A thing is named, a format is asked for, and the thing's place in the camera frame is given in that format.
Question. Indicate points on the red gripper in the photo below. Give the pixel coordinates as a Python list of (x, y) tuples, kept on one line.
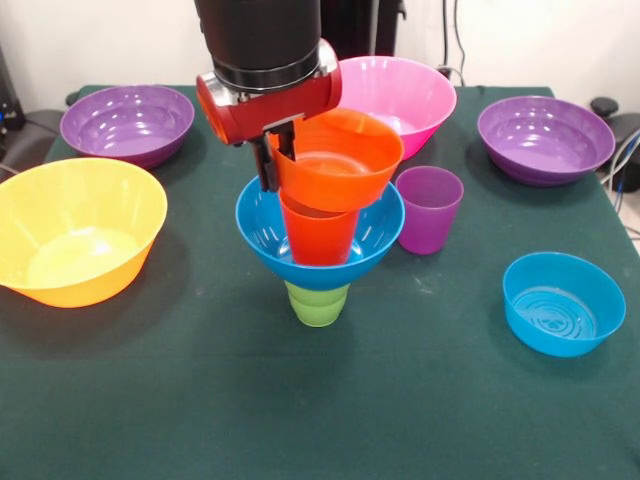
[(270, 110)]

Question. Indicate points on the orange plastic bowl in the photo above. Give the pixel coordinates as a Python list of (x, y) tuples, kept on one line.
[(340, 185)]

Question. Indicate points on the orange plastic cup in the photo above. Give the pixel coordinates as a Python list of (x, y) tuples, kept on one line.
[(320, 240)]

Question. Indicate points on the deep blue plastic bowl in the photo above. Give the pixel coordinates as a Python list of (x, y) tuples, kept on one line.
[(380, 235)]

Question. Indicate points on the pink plastic bowl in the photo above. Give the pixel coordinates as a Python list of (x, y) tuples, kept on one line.
[(415, 100)]

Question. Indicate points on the purple plastic bowl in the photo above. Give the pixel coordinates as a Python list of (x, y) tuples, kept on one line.
[(125, 147), (545, 152)]

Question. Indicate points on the green plastic cup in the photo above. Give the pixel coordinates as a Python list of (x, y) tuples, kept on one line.
[(315, 312)]

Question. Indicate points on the purple plastic cup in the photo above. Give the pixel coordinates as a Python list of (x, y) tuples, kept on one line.
[(432, 230)]

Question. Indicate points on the yellow plastic bowl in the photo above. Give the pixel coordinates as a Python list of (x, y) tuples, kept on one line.
[(75, 260)]

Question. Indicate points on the dark green table cloth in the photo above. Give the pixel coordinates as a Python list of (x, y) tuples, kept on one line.
[(320, 400)]

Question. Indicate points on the black device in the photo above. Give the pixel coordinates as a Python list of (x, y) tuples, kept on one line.
[(10, 115)]

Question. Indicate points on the low blue plastic bowl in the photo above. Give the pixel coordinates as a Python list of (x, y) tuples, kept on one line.
[(550, 337)]

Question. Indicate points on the black round knob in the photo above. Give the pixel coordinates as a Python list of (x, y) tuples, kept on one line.
[(604, 106)]

